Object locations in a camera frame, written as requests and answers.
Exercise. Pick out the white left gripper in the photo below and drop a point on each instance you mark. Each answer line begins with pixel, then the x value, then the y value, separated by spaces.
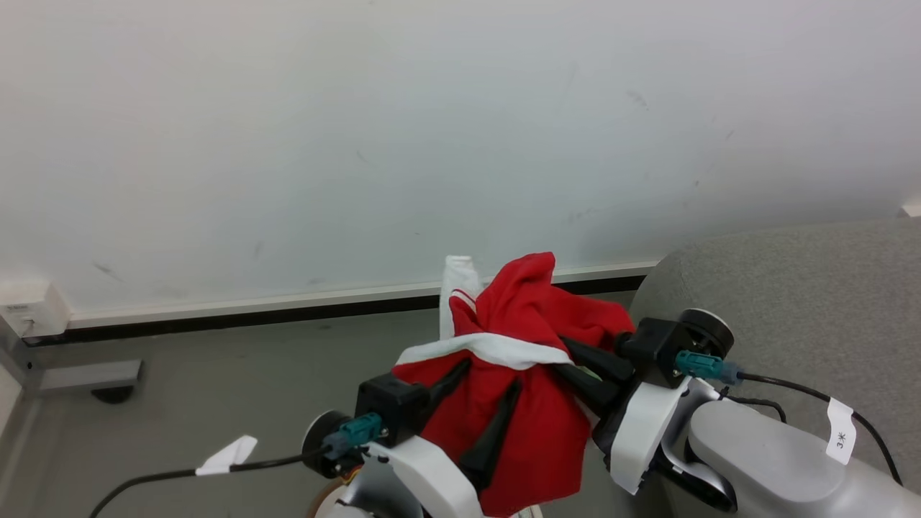
pixel 432 471

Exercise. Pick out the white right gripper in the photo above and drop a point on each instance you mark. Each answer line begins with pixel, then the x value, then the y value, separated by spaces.
pixel 644 432

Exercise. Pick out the red and white garment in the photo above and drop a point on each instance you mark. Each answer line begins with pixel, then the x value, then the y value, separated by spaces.
pixel 529 432

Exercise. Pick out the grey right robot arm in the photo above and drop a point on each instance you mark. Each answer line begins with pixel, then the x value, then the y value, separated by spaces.
pixel 763 460

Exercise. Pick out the laundry basket rim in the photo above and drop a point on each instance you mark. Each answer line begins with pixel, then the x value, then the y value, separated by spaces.
pixel 324 503

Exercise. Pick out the white and black baseboard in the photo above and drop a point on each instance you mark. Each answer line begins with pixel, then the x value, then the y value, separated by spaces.
pixel 252 313

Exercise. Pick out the grey furniture base with caster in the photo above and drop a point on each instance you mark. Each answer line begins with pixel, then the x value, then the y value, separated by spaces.
pixel 79 375

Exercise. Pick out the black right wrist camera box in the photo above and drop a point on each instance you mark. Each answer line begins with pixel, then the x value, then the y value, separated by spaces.
pixel 655 345

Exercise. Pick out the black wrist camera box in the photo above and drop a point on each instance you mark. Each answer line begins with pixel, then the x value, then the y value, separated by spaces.
pixel 655 345
pixel 392 406

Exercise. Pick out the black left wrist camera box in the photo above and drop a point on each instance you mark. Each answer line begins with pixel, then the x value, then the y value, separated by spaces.
pixel 392 406

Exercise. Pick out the white wall socket box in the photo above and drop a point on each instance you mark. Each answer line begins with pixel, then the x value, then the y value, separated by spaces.
pixel 32 309

